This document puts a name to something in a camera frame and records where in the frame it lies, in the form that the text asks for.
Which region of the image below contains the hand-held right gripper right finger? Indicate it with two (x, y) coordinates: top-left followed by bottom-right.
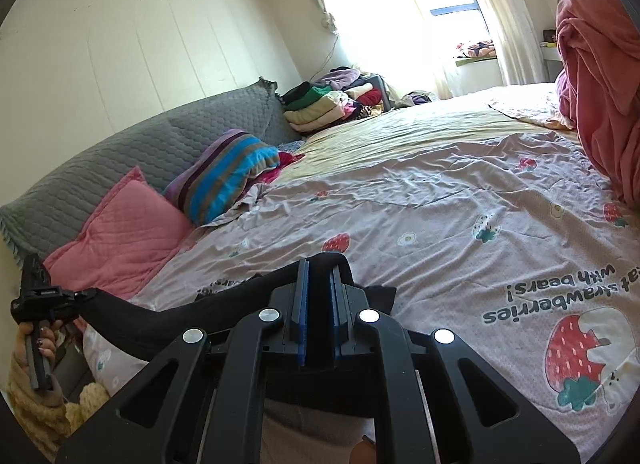
(329, 266), (581, 464)

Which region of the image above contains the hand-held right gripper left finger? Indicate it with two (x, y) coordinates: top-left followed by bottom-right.
(55, 259), (312, 464)

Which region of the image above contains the black sweater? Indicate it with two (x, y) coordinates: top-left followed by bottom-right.
(82, 253), (398, 362)

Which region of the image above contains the person's left forearm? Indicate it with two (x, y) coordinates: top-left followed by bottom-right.
(0, 354), (111, 460)

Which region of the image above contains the pile of folded clothes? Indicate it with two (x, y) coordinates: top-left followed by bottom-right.
(280, 66), (396, 133)

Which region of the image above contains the dark clothes heap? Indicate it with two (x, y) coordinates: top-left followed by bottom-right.
(395, 90), (434, 107)

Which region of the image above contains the person's left hand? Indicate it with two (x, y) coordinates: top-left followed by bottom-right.
(15, 318), (67, 361)

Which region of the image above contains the pink quilted pillow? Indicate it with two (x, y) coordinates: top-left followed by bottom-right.
(42, 166), (196, 302)

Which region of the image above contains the grey quilted headboard cover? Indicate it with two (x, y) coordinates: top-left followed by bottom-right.
(0, 78), (301, 265)

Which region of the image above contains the red garment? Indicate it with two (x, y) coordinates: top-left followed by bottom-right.
(257, 151), (306, 185)

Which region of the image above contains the striped pillow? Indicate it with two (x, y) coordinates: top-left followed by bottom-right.
(164, 129), (281, 227)

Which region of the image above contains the strawberry printed bed quilt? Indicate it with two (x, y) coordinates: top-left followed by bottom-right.
(82, 84), (640, 464)

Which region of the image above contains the yellow bed sheet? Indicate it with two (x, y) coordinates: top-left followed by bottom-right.
(295, 88), (583, 185)

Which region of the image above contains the floral cloth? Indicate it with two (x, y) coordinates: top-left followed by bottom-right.
(454, 38), (499, 60)

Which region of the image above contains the white desk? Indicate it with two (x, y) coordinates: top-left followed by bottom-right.
(540, 41), (567, 84)

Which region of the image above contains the sheer window curtain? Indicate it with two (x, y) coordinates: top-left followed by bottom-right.
(295, 0), (551, 100)

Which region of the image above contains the pink blanket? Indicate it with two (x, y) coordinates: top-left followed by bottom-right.
(555, 0), (640, 217)

